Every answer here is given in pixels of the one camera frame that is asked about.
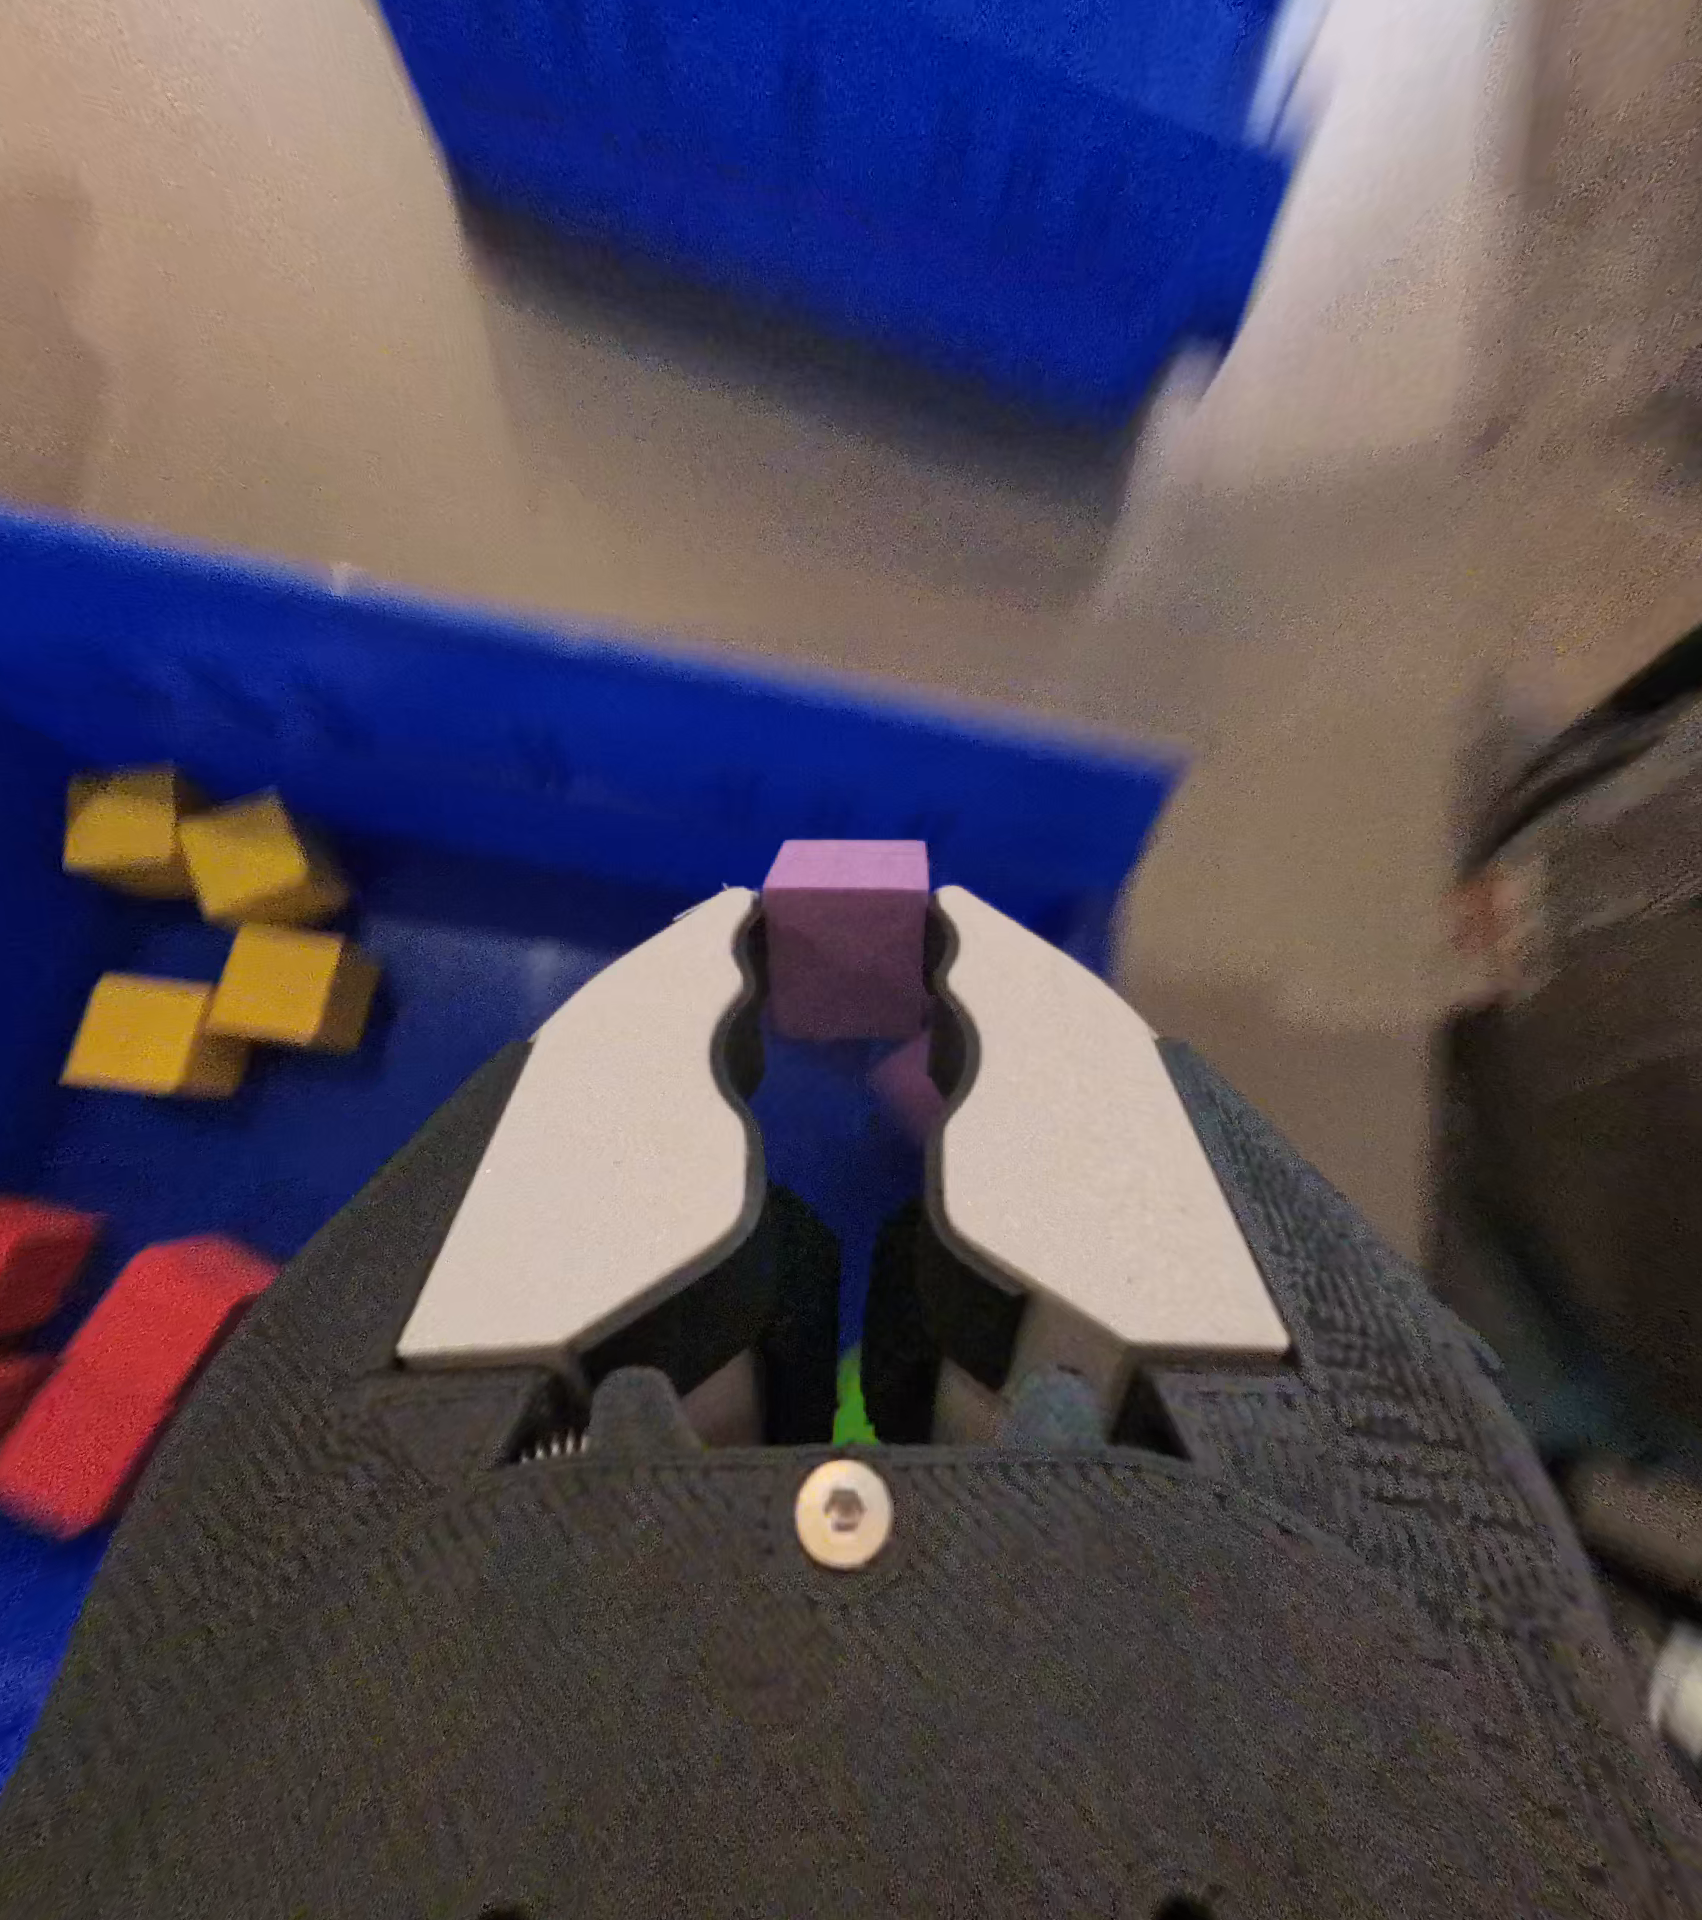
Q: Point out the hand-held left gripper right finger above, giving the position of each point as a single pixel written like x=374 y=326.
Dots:
x=1105 y=1182

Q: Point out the blue plastic bin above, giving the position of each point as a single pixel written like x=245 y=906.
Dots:
x=852 y=176
x=487 y=749

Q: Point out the purple cube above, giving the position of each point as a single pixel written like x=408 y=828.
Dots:
x=911 y=1090
x=846 y=938

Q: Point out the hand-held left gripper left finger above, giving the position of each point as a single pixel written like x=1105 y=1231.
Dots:
x=594 y=1182

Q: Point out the black office chair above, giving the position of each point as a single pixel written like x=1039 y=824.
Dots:
x=1619 y=1200

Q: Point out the green cube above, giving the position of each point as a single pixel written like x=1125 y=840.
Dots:
x=852 y=1404

